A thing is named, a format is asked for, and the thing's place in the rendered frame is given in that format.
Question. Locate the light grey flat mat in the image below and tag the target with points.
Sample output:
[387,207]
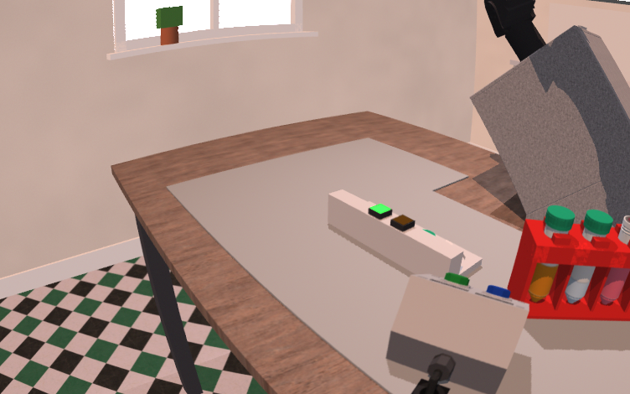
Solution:
[272,218]

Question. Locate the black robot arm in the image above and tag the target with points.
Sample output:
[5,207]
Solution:
[513,18]

